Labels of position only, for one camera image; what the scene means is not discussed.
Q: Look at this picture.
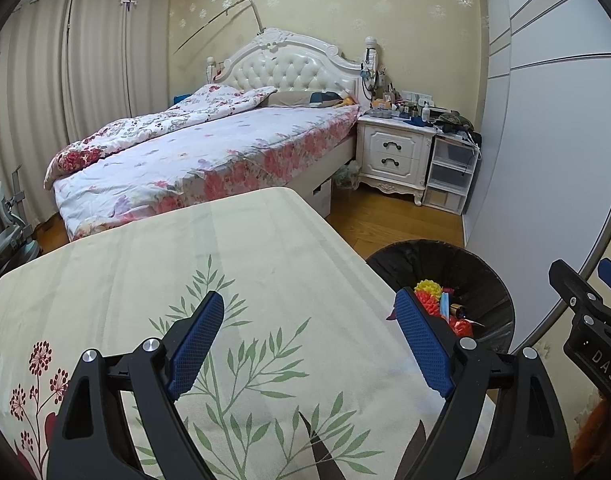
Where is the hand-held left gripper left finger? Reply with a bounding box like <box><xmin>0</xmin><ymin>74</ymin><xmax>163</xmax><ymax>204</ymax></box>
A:
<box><xmin>48</xmin><ymin>290</ymin><xmax>226</xmax><ymax>480</ymax></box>

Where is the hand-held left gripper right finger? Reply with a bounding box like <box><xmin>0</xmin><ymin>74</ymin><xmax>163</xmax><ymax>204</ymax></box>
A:
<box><xmin>394</xmin><ymin>287</ymin><xmax>573</xmax><ymax>480</ymax></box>

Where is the red foam fruit net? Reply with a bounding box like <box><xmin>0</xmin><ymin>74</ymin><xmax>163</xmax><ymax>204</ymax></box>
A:
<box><xmin>415</xmin><ymin>292</ymin><xmax>443</xmax><ymax>316</ymax></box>

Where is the orange plastic bag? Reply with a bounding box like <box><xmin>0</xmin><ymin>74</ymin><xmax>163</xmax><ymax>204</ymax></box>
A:
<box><xmin>448</xmin><ymin>317</ymin><xmax>486</xmax><ymax>341</ymax></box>

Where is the black lined waste bin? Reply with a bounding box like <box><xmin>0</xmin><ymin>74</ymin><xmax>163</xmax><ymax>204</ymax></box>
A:
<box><xmin>365</xmin><ymin>240</ymin><xmax>516</xmax><ymax>356</ymax></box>

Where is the white sliding door wardrobe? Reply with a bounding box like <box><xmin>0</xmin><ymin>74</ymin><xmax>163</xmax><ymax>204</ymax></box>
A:
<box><xmin>460</xmin><ymin>0</ymin><xmax>611</xmax><ymax>356</ymax></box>

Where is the clear plastic drawer unit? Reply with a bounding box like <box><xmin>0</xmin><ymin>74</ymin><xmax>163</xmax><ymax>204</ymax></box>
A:
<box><xmin>421</xmin><ymin>135</ymin><xmax>479</xmax><ymax>211</ymax></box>

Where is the white storage box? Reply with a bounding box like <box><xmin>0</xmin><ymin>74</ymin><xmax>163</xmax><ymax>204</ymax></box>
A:
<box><xmin>308</xmin><ymin>177</ymin><xmax>333</xmax><ymax>218</ymax></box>

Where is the clear plastic bag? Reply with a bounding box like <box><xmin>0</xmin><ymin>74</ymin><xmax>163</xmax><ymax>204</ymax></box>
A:
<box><xmin>333</xmin><ymin>160</ymin><xmax>361</xmax><ymax>191</ymax></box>

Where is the white nightstand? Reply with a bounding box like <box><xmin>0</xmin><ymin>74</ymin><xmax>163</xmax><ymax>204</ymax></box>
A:
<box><xmin>355</xmin><ymin>114</ymin><xmax>439</xmax><ymax>206</ymax></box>

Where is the floral bed sheet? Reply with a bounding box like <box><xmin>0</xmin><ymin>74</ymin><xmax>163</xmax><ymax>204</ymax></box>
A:
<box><xmin>52</xmin><ymin>105</ymin><xmax>361</xmax><ymax>241</ymax></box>

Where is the grey office chair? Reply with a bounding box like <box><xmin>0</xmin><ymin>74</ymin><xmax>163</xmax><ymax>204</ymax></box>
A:
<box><xmin>0</xmin><ymin>165</ymin><xmax>41</xmax><ymax>271</ymax></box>

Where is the floral quilt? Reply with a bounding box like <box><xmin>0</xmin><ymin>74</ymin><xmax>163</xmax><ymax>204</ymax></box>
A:
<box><xmin>44</xmin><ymin>85</ymin><xmax>278</xmax><ymax>191</ymax></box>

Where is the pile of small bedside items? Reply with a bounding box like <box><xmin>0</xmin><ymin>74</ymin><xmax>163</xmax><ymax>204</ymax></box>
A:
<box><xmin>368</xmin><ymin>87</ymin><xmax>483</xmax><ymax>136</ymax></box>

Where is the grey pillow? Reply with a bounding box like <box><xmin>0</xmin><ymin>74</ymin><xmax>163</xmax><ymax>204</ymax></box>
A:
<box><xmin>262</xmin><ymin>90</ymin><xmax>349</xmax><ymax>108</ymax></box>

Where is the bed with floral bedding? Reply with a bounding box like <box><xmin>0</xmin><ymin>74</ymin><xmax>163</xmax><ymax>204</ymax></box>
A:
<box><xmin>44</xmin><ymin>27</ymin><xmax>363</xmax><ymax>241</ymax></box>

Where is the white handheld gadget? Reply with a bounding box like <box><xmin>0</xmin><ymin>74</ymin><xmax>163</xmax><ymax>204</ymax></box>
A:
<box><xmin>360</xmin><ymin>36</ymin><xmax>381</xmax><ymax>101</ymax></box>

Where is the beige curtain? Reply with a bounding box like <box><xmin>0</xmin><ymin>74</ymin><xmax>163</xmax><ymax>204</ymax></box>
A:
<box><xmin>0</xmin><ymin>0</ymin><xmax>173</xmax><ymax>221</ymax></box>

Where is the thin bent metal rod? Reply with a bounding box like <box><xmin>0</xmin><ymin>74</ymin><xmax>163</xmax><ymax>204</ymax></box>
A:
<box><xmin>172</xmin><ymin>0</ymin><xmax>263</xmax><ymax>56</ymax></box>

